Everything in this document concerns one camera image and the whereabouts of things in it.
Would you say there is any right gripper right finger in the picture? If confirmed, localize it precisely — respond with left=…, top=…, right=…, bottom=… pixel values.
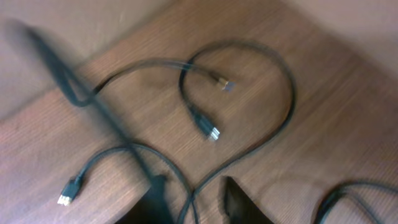
left=223, top=176, right=274, bottom=224

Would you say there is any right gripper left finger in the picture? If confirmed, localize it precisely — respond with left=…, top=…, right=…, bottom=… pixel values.
left=115, top=175, right=174, bottom=224

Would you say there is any thin black USB cable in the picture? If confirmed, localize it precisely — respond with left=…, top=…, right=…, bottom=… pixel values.
left=177, top=39, right=297, bottom=224

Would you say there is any thick black cable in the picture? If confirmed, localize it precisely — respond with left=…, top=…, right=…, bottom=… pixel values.
left=313, top=180, right=398, bottom=224

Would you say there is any right camera cable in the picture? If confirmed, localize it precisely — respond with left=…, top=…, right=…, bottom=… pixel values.
left=6, top=18, right=169, bottom=187

